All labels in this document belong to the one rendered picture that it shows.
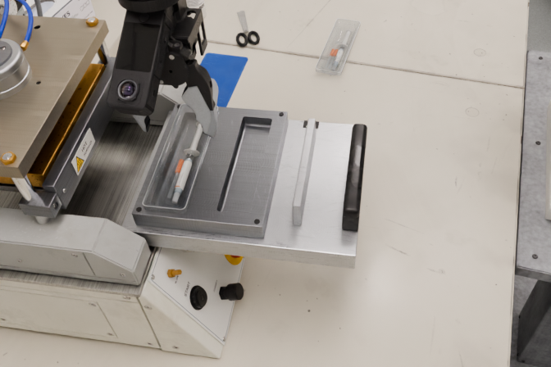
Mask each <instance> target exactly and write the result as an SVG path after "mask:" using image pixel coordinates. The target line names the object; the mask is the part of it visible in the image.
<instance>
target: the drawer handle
mask: <svg viewBox="0 0 551 367"><path fill-rule="evenodd" d="M366 143H367V126H366V125H364V124H354V125H353V128H352V136H351V143H350V150H349V158H348V172H347V179H346V187H345V194H344V208H343V219H342V229H344V230H352V231H358V226H359V216H360V206H361V197H362V180H363V171H364V161H365V152H366Z"/></svg>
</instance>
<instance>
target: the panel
mask: <svg viewBox="0 0 551 367"><path fill-rule="evenodd" d="M244 260H245V256H241V257H238V258H234V257H232V256H231V255H225V254H217V253H210V252H203V251H190V252H183V251H181V250H180V249H174V248H166V247H158V249H157V253H156V255H155V258H154V260H153V264H152V267H151V269H150V272H149V275H148V278H147V281H148V282H149V283H151V284H152V285H153V286H154V287H155V288H156V289H157V290H158V291H159V292H161V293H162V294H163V295H164V296H165V297H167V298H168V299H169V300H170V301H172V302H173V303H174V304H175V305H176V306H178V307H179V308H180V309H181V310H182V311H183V312H184V313H185V314H186V315H187V316H189V317H190V318H191V319H192V320H194V321H195V322H196V323H197V324H198V325H200V326H201V327H202V328H203V329H204V330H206V331H207V332H208V333H209V334H210V335H212V336H213V337H214V338H215V339H216V340H217V341H218V342H219V343H220V344H221V345H223V346H224V345H225V341H226V337H227V333H228V330H229V326H230V320H231V316H232V312H233V309H234V305H235V301H229V300H221V297H220V295H219V291H220V287H226V286H227V285H228V284H230V283H239V281H240V277H241V274H242V269H243V266H244ZM199 287H201V288H204V290H205V291H206V293H207V303H206V305H205V306H204V307H202V308H197V307H196V305H195V304H194V301H193V292H194V289H195V288H199Z"/></svg>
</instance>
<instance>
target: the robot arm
mask: <svg viewBox="0 0 551 367"><path fill-rule="evenodd" d="M118 2H119V4H120V5H121V6H122V7H124V8H125V9H126V13H125V19H124V24H123V27H122V31H121V38H120V42H119V46H118V49H117V54H116V60H115V65H114V68H113V72H112V79H111V83H110V87H109V90H108V95H107V104H108V105H109V106H110V107H111V108H113V109H114V110H116V111H118V112H119V113H122V114H129V115H132V116H133V117H134V118H135V120H136V121H137V123H138V124H139V126H140V127H141V129H142V130H143V131H144V132H148V130H149V125H150V119H149V116H150V115H151V114H152V113H153V112H154V108H155V105H156V100H157V93H158V89H159V84H161V85H172V86H173V87H174V88H178V87H179V85H182V84H184V83H185V82H186V84H187V85H186V87H185V88H184V91H183V94H182V99H183V100H184V102H185V104H186V105H187V106H189V107H191V108H192V109H193V111H194V112H195V117H196V120H197V121H198V122H199V123H200V124H201V126H202V128H203V133H204V134H206V135H208V136H209V137H211V138H214V137H215V135H216V130H217V126H218V118H217V111H216V104H217V98H218V86H217V83H216V81H215V80H214V79H211V77H210V75H209V73H208V72H207V69H205V68H204V67H203V66H200V65H199V64H198V61H197V59H195V57H196V54H197V51H196V44H197V41H198V45H199V50H200V54H201V56H203V54H204V52H205V50H206V47H207V36H206V31H205V26H204V22H203V13H202V8H189V7H187V2H186V0H118ZM191 13H194V14H196V15H195V17H194V18H192V17H191V16H190V15H191ZM200 26H201V27H202V32H203V41H202V40H201V36H200V31H199V27H200Z"/></svg>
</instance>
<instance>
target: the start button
mask: <svg viewBox="0 0 551 367"><path fill-rule="evenodd" d="M193 301H194V304H195V305H196V307H197V308H202V307H204V306H205V305H206V303H207V293H206V291H205V290H204V288H201V287H199V288H195V289H194V292H193Z"/></svg>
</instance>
